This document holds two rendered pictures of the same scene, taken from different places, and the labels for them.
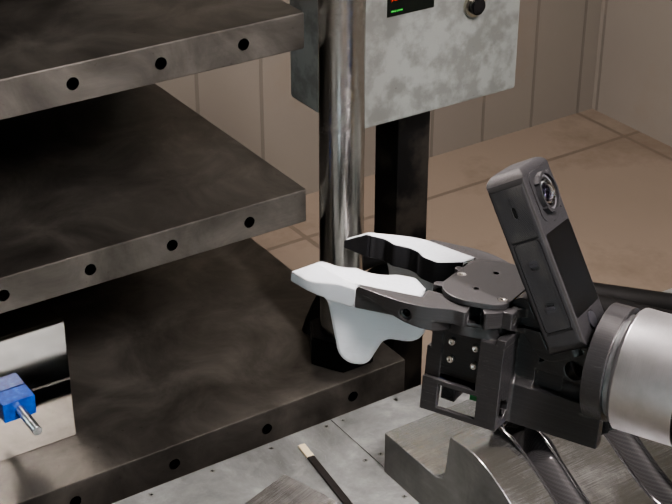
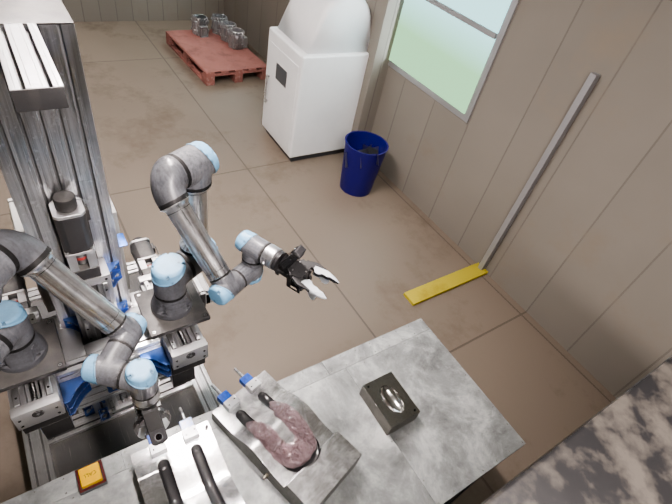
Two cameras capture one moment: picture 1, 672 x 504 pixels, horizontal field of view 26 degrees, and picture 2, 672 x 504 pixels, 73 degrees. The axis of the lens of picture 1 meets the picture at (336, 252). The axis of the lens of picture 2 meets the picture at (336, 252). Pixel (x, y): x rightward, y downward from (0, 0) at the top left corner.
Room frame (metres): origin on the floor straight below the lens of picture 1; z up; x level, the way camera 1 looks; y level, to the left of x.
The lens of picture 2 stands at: (1.77, -0.15, 2.50)
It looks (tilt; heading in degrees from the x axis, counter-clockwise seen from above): 43 degrees down; 171
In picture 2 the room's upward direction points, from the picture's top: 15 degrees clockwise
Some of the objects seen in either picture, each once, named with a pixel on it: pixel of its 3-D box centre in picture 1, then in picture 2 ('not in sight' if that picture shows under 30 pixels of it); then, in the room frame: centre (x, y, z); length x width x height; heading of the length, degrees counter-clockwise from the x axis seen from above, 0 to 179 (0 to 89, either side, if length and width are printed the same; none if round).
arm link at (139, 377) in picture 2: not in sight; (141, 378); (1.13, -0.49, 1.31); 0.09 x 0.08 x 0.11; 84
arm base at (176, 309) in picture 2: not in sight; (171, 296); (0.66, -0.55, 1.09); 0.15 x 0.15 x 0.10
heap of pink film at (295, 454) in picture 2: not in sight; (284, 431); (1.05, -0.06, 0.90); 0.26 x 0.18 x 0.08; 51
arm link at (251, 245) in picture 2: not in sight; (253, 246); (0.68, -0.26, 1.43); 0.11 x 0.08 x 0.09; 60
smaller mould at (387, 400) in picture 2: not in sight; (389, 402); (0.85, 0.36, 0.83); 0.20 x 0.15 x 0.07; 33
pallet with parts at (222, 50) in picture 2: not in sight; (216, 46); (-4.00, -1.37, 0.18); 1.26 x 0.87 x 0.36; 34
